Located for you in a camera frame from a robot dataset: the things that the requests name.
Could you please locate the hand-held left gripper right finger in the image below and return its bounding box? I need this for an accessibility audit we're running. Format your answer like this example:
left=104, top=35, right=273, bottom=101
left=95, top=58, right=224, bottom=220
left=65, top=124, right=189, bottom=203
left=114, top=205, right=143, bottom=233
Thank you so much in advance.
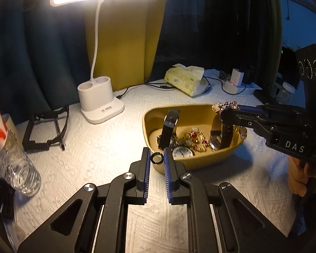
left=164, top=147, right=301, bottom=253

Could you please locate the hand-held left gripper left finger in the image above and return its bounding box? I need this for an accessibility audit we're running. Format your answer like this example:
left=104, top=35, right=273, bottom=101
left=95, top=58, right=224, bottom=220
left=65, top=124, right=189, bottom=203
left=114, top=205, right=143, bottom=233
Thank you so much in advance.
left=17, top=147, right=151, bottom=253

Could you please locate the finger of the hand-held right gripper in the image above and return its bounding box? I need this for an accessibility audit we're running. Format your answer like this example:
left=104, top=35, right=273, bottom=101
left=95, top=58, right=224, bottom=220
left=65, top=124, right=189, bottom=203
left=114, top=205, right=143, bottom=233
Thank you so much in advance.
left=236, top=104, right=269, bottom=115
left=221, top=108, right=269, bottom=132

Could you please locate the black ring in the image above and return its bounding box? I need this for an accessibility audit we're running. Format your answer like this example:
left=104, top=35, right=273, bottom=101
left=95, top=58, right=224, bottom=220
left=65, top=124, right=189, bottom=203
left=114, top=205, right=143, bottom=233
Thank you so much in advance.
left=151, top=152, right=164, bottom=165

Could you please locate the silver case wristwatch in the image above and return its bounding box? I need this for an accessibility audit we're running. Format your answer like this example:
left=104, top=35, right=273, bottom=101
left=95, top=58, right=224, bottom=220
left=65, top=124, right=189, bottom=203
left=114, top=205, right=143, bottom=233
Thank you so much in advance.
left=210, top=115, right=234, bottom=151

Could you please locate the white dial watch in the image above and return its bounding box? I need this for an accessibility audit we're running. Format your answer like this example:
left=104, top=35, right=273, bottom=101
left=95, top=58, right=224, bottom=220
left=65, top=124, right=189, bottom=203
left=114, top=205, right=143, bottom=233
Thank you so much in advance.
left=172, top=146, right=196, bottom=160

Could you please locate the yellow oval tray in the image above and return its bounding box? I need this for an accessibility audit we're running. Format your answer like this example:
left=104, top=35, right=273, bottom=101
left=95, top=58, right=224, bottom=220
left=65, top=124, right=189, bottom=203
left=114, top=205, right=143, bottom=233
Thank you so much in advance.
left=142, top=104, right=246, bottom=175

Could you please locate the black strap wristwatch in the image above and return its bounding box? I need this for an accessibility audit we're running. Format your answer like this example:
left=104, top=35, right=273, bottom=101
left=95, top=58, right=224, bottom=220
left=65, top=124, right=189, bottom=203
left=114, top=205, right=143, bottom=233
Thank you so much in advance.
left=157, top=109, right=181, bottom=150

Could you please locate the gold red gem necklace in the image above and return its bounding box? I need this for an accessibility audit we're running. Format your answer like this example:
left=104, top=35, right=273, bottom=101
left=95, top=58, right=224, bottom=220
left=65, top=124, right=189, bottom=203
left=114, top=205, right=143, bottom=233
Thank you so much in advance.
left=184, top=127, right=210, bottom=152

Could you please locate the person's right hand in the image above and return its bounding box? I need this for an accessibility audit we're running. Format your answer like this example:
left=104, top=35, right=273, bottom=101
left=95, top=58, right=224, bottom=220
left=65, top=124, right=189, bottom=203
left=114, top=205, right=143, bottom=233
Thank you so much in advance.
left=288, top=157, right=316, bottom=204

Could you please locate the white power strip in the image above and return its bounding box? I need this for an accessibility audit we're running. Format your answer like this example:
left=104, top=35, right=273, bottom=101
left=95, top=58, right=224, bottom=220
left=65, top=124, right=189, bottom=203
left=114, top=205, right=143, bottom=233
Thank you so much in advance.
left=223, top=80, right=263, bottom=96

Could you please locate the white charger plug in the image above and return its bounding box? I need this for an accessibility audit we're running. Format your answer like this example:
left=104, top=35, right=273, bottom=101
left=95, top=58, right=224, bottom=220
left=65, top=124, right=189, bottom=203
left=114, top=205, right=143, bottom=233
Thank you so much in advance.
left=231, top=68, right=244, bottom=86

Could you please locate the black power adapter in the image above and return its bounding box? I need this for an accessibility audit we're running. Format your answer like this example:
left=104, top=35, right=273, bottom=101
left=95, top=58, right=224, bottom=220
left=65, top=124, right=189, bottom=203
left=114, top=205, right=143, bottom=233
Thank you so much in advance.
left=242, top=64, right=255, bottom=85

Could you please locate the clear jar white lid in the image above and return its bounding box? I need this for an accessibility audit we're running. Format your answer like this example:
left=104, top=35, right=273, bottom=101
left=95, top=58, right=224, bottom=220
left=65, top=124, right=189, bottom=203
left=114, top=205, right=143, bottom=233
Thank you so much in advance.
left=275, top=82, right=296, bottom=105

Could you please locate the white textured tablecloth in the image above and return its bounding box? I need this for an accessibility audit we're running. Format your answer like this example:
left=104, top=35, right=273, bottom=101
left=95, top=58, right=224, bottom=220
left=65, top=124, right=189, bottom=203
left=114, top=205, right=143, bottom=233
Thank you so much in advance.
left=13, top=69, right=307, bottom=253

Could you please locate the yellow tissue pack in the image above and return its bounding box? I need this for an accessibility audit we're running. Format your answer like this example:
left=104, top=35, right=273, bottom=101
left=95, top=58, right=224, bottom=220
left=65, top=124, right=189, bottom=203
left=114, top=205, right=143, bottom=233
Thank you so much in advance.
left=164, top=63, right=209, bottom=97

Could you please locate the white desk lamp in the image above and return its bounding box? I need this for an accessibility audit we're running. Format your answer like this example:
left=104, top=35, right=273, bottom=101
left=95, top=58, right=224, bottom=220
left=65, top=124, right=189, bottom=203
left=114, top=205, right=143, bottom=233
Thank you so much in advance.
left=50, top=0, right=158, bottom=124

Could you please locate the dark curtain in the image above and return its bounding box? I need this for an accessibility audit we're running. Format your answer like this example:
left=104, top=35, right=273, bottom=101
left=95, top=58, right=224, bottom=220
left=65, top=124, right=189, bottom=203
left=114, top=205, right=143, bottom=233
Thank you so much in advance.
left=152, top=0, right=283, bottom=85

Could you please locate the black folding phone stand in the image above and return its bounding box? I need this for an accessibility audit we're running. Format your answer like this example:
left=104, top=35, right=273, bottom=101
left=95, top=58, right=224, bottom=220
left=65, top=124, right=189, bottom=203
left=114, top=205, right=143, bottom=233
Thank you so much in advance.
left=22, top=105, right=70, bottom=152

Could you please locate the yellow curtain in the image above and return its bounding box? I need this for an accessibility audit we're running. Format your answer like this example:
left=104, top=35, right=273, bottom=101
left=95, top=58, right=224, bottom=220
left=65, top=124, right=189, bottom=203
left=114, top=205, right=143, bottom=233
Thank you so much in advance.
left=84, top=0, right=167, bottom=92

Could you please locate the clear plastic water bottle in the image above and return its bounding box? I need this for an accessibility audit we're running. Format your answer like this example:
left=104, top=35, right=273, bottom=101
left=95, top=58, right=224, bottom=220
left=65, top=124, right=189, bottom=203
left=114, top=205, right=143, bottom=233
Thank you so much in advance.
left=0, top=89, right=42, bottom=197

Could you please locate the paper cup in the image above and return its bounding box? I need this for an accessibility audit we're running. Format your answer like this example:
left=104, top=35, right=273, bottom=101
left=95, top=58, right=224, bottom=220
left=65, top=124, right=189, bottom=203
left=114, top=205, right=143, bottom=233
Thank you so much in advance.
left=1, top=113, right=18, bottom=139

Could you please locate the blue curtain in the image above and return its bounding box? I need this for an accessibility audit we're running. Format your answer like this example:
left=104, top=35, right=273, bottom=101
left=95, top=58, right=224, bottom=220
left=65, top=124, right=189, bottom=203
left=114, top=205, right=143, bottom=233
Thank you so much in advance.
left=0, top=0, right=96, bottom=127

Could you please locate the black charger cable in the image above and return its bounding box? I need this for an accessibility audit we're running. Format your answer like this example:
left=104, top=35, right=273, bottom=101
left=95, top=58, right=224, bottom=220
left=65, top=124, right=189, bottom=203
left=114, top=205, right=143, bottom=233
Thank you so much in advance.
left=202, top=75, right=247, bottom=96

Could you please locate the black lamp cable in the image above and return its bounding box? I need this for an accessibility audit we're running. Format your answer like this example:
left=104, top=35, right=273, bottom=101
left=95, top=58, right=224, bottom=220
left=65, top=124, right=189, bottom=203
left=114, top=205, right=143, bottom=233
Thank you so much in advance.
left=113, top=82, right=175, bottom=101

